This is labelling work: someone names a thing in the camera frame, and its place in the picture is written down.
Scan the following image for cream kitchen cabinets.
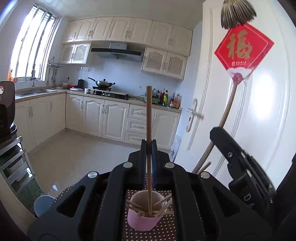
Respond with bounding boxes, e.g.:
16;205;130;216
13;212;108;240
14;91;182;151
60;16;193;79

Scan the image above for blue plastic stool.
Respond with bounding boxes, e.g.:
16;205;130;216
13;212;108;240
33;195;55;217

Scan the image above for cream upper kitchen cabinets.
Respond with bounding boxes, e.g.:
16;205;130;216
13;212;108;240
60;16;193;79

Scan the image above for silver door handle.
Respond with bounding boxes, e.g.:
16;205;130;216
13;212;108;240
186;98;204;132

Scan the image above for green bottle on counter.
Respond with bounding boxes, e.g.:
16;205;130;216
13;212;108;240
162;90;168;106

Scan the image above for black air fryer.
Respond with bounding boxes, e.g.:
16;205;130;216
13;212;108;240
0;81;17;144

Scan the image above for wooden chopstick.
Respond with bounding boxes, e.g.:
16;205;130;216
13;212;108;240
146;86;152;216

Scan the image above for black wok on stove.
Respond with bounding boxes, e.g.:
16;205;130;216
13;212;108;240
88;77;115;88

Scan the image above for black range hood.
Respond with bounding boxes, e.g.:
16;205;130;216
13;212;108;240
91;42;143;62

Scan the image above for green countertop appliance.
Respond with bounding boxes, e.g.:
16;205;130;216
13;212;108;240
152;89;160;104

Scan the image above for red fu door decoration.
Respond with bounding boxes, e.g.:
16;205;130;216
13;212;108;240
214;23;274;82

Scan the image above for feather duster with cane handle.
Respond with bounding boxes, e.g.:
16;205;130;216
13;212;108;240
191;0;258;174

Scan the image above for kitchen window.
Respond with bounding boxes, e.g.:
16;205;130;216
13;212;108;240
8;4;59;82

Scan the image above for pink cylindrical utensil holder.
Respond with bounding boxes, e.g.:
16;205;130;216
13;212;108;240
126;190;168;232

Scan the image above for gas stove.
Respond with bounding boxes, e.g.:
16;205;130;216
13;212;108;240
89;87;130;100

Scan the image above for kitchen sink faucet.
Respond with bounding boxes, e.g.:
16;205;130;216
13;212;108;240
30;69;36;93

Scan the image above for brown polka dot tablecloth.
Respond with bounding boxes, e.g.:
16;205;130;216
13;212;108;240
55;171;179;241

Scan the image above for cream lower kitchen cabinets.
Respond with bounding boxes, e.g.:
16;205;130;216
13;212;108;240
14;91;182;151

